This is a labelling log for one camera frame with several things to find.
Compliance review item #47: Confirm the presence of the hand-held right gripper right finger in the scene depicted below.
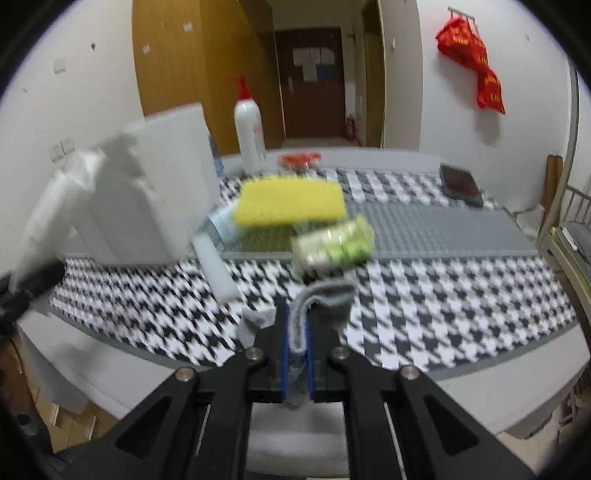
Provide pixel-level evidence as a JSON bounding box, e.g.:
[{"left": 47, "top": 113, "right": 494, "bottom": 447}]
[{"left": 307, "top": 305, "right": 536, "bottom": 480}]

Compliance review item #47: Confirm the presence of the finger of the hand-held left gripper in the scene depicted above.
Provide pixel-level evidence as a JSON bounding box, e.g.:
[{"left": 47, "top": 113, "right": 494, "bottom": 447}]
[{"left": 4, "top": 261, "right": 65, "bottom": 308}]

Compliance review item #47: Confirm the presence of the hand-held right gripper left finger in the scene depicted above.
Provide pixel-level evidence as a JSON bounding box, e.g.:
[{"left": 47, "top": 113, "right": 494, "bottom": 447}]
[{"left": 60, "top": 295, "right": 296, "bottom": 480}]

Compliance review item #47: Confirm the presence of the white foam board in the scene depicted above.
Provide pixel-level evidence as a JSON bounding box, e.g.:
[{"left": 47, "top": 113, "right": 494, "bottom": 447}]
[{"left": 9, "top": 148, "right": 108, "bottom": 319}]

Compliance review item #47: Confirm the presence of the grey cloth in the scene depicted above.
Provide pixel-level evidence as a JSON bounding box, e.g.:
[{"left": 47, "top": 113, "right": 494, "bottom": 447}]
[{"left": 238, "top": 281, "right": 357, "bottom": 409}]

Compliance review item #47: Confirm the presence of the floral tissue pack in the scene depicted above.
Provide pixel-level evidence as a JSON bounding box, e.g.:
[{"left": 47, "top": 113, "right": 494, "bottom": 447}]
[{"left": 291, "top": 215, "right": 375, "bottom": 278}]

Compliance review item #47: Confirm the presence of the white plastic plate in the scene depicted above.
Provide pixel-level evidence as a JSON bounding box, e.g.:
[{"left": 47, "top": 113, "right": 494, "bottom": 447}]
[{"left": 191, "top": 233, "right": 241, "bottom": 304}]

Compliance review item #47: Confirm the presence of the white foam box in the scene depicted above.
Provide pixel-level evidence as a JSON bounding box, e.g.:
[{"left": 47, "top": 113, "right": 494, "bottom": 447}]
[{"left": 69, "top": 102, "right": 222, "bottom": 266}]

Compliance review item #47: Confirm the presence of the houndstooth tablecloth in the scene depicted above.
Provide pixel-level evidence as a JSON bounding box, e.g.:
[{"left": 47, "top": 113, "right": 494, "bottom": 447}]
[{"left": 48, "top": 166, "right": 580, "bottom": 372}]

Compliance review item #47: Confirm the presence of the white blue tube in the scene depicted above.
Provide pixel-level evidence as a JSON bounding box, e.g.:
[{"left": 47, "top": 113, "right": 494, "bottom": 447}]
[{"left": 205, "top": 205, "right": 245, "bottom": 243}]

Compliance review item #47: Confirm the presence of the yellow sponge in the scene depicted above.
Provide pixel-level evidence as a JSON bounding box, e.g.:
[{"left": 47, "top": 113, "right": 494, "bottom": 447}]
[{"left": 233, "top": 178, "right": 347, "bottom": 228}]

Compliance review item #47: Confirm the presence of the grey ribbed mat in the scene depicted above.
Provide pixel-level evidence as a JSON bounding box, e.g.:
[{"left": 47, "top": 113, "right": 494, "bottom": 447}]
[{"left": 217, "top": 203, "right": 539, "bottom": 261}]

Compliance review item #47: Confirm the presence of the red lidded container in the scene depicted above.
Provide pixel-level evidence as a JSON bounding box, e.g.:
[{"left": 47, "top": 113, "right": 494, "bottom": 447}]
[{"left": 279, "top": 152, "right": 321, "bottom": 170}]

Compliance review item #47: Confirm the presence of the dark smartphone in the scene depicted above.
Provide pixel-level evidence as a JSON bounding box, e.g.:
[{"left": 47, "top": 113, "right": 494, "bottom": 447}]
[{"left": 438, "top": 163, "right": 485, "bottom": 208}]

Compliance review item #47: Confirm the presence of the white bottle with red pump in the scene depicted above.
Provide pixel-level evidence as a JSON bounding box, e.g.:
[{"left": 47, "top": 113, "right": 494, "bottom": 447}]
[{"left": 233, "top": 76, "right": 267, "bottom": 176}]

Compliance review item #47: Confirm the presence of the dark brown door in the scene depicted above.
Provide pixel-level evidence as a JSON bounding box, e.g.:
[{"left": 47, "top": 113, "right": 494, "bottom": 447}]
[{"left": 276, "top": 28, "right": 346, "bottom": 138}]

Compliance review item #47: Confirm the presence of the wooden wardrobe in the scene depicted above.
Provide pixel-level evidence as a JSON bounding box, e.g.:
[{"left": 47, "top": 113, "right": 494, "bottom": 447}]
[{"left": 131, "top": 0, "right": 284, "bottom": 156}]

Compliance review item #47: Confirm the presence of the beige metal chair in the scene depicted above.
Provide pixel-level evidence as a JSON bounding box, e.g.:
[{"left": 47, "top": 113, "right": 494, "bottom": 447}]
[{"left": 537, "top": 185, "right": 591, "bottom": 305}]

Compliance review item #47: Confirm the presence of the wooden side door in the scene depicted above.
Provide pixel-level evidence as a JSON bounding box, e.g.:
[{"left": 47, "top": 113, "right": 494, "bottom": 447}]
[{"left": 361, "top": 0, "right": 386, "bottom": 148}]

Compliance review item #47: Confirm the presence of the wooden plank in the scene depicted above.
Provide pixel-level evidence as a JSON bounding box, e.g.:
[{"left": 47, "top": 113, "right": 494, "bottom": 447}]
[{"left": 542, "top": 154, "right": 565, "bottom": 232}]

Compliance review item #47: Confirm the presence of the large white door notice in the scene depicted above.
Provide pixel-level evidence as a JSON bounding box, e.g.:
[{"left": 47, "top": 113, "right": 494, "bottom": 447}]
[{"left": 292, "top": 47, "right": 336, "bottom": 66}]

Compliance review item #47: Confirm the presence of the red hanging bag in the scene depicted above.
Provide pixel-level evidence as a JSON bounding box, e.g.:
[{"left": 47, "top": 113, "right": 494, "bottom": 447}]
[{"left": 435, "top": 18, "right": 506, "bottom": 115}]

